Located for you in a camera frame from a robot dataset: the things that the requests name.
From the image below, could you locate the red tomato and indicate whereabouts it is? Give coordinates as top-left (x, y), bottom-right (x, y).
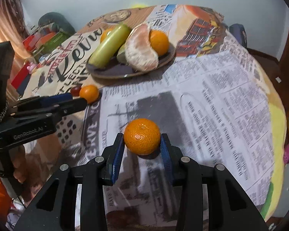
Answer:
top-left (70, 86), bottom-right (82, 97)

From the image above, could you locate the grey plush toy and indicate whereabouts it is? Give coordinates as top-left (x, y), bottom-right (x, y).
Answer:
top-left (38, 12), bottom-right (76, 35)

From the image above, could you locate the newspaper print bed blanket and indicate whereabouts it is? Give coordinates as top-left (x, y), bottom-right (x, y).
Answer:
top-left (24, 4), bottom-right (287, 220)

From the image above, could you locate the pink slipper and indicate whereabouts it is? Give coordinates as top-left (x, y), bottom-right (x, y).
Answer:
top-left (283, 143), bottom-right (289, 165)

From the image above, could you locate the small mandarin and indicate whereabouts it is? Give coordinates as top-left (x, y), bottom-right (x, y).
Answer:
top-left (124, 118), bottom-right (161, 156)
top-left (79, 85), bottom-right (100, 104)

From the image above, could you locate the dark blue backpack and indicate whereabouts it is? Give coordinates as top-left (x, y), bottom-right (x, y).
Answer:
top-left (228, 23), bottom-right (247, 48)

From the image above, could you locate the red gift box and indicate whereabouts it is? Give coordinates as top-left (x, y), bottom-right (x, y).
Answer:
top-left (11, 64), bottom-right (31, 96)

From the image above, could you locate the large orange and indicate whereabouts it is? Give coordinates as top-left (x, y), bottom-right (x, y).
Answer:
top-left (149, 30), bottom-right (169, 56)

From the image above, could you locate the pink toy figure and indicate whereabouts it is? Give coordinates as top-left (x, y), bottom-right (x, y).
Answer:
top-left (26, 63), bottom-right (39, 74)

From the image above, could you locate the orange pink curtain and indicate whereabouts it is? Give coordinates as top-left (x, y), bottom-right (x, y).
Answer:
top-left (0, 0), bottom-right (30, 61)

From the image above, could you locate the orange with sticker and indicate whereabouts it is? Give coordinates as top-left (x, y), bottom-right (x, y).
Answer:
top-left (100, 27), bottom-right (114, 43)

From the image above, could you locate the dark round plate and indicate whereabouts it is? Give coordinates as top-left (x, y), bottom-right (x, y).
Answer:
top-left (86, 43), bottom-right (176, 79)

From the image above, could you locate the yellow curved foam object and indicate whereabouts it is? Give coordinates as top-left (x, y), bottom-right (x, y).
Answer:
top-left (131, 3), bottom-right (147, 8)

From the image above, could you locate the green storage box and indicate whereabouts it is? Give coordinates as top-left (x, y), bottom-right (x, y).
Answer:
top-left (39, 31), bottom-right (71, 54)

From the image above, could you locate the person's left hand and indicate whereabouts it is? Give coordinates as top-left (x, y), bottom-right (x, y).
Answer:
top-left (12, 146), bottom-right (28, 184)

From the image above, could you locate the long green sugarcane piece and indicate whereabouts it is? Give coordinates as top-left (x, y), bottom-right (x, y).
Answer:
top-left (87, 23), bottom-right (131, 69)

